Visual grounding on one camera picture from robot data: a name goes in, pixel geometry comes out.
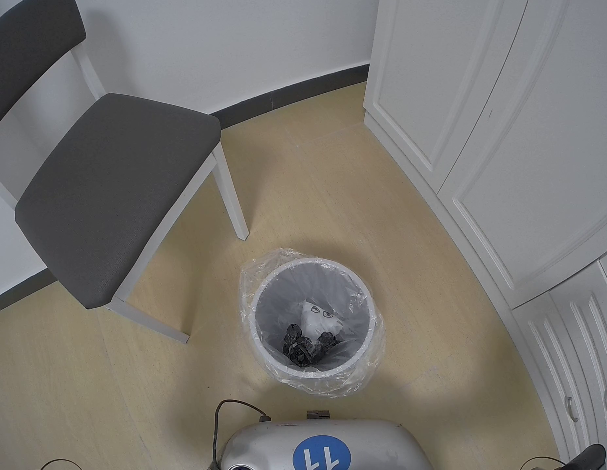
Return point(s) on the clear plastic bag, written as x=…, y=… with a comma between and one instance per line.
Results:
x=332, y=387

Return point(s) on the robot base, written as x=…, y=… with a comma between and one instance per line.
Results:
x=357, y=438

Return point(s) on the white chair with grey seat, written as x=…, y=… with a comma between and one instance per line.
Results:
x=112, y=174

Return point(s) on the white printed wrapper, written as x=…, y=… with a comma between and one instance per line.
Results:
x=315, y=323

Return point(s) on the white wardrobe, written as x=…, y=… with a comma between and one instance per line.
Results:
x=504, y=115

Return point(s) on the crumpled black plastic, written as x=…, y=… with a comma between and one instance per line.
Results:
x=298, y=350

